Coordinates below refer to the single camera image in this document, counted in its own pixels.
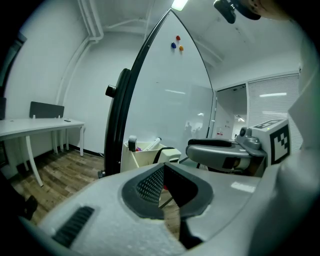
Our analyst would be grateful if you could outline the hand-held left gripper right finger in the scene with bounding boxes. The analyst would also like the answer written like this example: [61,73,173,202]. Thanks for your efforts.
[164,161,278,251]

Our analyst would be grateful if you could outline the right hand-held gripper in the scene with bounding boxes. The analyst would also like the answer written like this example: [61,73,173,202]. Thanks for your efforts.
[185,118,292,174]

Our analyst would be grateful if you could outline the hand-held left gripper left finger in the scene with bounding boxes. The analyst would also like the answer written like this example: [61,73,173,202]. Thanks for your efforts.
[37,162,191,256]

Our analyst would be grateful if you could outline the white whiteboard eraser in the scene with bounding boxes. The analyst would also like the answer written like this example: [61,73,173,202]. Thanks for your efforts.
[152,146,183,165]

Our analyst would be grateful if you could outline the cream plastic box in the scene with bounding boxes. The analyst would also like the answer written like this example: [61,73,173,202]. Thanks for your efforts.
[121,141,182,174]

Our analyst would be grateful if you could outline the black-framed whiteboard on stand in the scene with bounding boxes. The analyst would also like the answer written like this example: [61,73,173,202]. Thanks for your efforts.
[97,8,217,179]

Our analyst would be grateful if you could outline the glass partition door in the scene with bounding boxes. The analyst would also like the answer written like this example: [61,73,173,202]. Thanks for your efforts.
[214,84,248,141]

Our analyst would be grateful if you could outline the white marker black cap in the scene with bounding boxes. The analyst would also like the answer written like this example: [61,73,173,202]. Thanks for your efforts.
[142,136,163,152]

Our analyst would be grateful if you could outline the white window blinds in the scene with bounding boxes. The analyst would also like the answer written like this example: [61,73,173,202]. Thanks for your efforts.
[247,72,305,153]

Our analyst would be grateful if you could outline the person's light shirt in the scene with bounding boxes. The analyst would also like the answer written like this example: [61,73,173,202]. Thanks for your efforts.
[249,44,320,256]

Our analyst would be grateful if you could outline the long white desk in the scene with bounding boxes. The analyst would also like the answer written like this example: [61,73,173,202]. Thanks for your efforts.
[0,117,86,188]

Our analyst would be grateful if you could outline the dark desk divider panel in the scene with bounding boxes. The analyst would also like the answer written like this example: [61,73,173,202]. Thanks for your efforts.
[29,101,65,119]
[0,97,7,121]

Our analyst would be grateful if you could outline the ceiling light panel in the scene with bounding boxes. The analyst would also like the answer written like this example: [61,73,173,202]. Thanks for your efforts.
[171,0,189,12]

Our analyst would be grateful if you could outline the person's head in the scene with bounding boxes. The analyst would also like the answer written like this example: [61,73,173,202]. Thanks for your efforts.
[234,0,296,21]

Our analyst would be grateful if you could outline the black head-mounted camera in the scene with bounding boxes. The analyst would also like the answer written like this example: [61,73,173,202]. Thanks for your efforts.
[213,0,237,25]

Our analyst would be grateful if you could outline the white wall pipes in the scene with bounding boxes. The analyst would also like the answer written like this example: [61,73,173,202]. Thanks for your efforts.
[56,0,105,106]

